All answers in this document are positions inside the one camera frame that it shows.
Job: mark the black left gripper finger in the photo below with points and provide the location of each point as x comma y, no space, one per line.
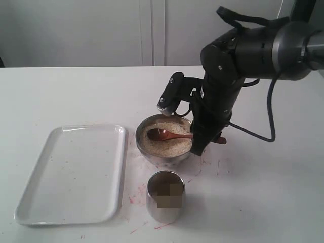
170,93

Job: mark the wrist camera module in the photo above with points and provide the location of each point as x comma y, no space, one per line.
167,110

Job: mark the steel cup with rice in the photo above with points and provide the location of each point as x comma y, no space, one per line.
165,196

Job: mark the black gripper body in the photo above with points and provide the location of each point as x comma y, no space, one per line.
212,101

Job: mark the brown wooden spoon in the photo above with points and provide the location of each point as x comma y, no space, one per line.
160,135

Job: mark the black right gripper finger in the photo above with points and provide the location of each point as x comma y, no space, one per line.
203,136

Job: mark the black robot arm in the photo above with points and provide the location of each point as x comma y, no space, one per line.
287,52

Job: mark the steel bowl of rice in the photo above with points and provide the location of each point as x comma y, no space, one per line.
170,153

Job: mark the white cabinet doors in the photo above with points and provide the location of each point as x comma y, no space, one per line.
117,33

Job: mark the white rectangular plastic tray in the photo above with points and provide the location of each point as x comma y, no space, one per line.
77,178

